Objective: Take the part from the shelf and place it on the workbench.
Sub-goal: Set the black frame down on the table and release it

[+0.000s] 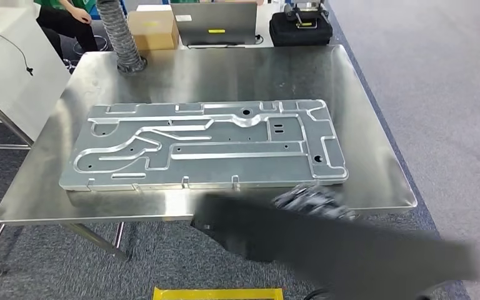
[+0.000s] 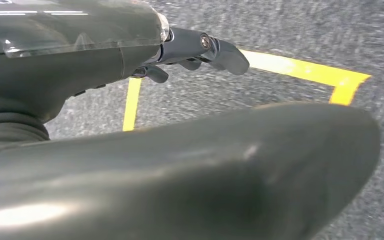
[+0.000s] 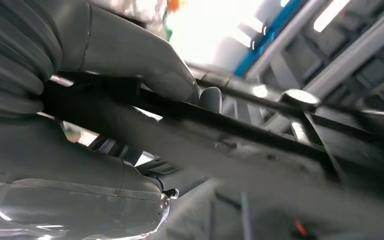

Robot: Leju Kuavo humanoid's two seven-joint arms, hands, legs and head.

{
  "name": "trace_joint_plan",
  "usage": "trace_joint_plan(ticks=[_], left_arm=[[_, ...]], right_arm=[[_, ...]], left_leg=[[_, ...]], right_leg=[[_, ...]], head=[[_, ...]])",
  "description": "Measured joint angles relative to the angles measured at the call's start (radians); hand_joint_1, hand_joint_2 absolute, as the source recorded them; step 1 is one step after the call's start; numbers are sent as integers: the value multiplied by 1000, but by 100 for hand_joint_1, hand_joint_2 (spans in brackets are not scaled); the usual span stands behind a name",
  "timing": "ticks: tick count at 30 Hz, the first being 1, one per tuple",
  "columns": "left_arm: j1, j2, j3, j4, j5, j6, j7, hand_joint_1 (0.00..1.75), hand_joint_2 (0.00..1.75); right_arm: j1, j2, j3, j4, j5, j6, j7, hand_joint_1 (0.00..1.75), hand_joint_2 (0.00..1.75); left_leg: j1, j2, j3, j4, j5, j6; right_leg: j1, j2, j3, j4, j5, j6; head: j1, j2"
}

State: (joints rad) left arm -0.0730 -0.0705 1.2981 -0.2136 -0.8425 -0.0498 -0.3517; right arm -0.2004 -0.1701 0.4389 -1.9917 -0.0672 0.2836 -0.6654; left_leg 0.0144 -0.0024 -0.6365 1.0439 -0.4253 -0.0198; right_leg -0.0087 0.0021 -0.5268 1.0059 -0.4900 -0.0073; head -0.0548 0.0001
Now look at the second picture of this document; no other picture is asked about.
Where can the yellow floor tape square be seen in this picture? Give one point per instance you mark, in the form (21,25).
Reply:
(311,68)
(131,106)

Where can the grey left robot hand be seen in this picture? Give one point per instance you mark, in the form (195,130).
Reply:
(62,76)

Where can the ribbed grey left arm sleeve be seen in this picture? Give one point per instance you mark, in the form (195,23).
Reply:
(6,132)

